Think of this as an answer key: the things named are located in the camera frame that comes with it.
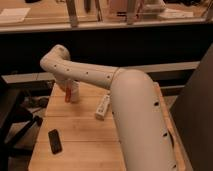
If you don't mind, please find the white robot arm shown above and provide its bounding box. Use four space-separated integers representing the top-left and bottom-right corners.
40 44 178 171

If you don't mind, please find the white paper sheet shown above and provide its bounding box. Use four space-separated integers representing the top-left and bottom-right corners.
0 8 30 24

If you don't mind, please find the metal post left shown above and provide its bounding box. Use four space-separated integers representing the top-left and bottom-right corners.
66 0 78 27

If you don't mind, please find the metal post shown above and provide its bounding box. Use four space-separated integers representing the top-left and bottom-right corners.
66 0 78 27
126 0 136 25

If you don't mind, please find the metal post right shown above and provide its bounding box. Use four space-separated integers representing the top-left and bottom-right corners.
126 0 136 25

